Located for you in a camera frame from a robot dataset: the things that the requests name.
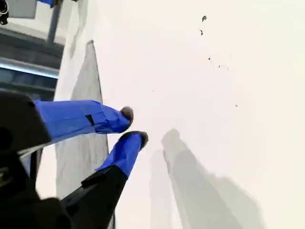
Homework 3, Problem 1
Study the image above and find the grey frame post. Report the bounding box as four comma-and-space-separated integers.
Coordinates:
46, 0, 61, 45

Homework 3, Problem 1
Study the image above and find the black round device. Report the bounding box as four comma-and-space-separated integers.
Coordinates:
0, 0, 10, 26

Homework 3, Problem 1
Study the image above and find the grey striped towel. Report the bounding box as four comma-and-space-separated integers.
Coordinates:
54, 39, 110, 200

